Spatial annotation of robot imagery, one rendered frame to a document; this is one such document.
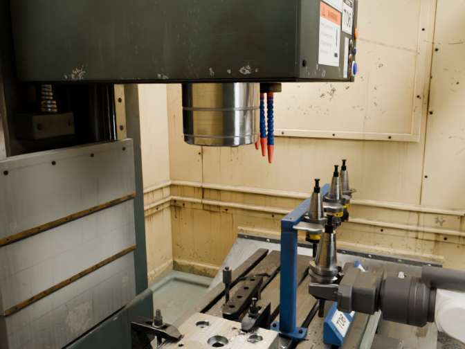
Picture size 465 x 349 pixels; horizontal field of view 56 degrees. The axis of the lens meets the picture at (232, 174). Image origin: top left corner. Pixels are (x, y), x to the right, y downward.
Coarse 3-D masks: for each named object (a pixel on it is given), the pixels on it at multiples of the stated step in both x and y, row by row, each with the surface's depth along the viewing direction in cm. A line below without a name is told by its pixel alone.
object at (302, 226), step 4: (296, 224) 113; (300, 224) 113; (304, 224) 113; (308, 224) 113; (312, 224) 113; (316, 224) 113; (320, 224) 113; (296, 228) 111; (300, 228) 111; (304, 228) 110; (308, 228) 110; (312, 228) 110; (316, 228) 110; (320, 228) 110; (316, 232) 109
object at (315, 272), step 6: (312, 264) 86; (312, 270) 85; (318, 270) 84; (324, 270) 83; (330, 270) 83; (336, 270) 83; (312, 276) 85; (318, 276) 84; (324, 276) 84; (330, 276) 84; (336, 276) 86; (324, 282) 84; (330, 282) 84
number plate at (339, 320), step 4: (336, 312) 120; (340, 312) 122; (336, 316) 119; (340, 316) 121; (344, 316) 122; (332, 320) 116; (336, 320) 118; (340, 320) 119; (344, 320) 121; (336, 324) 117; (340, 324) 118; (344, 324) 119; (348, 324) 121; (340, 328) 117; (344, 328) 118; (340, 332) 116; (344, 332) 117
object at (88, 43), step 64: (64, 0) 87; (128, 0) 80; (192, 0) 75; (256, 0) 70; (320, 0) 76; (64, 64) 90; (128, 64) 83; (192, 64) 77; (256, 64) 72; (320, 64) 80
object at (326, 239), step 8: (320, 240) 85; (328, 240) 84; (320, 248) 84; (328, 248) 84; (320, 256) 84; (328, 256) 84; (336, 256) 85; (320, 264) 84; (328, 264) 84; (336, 264) 85
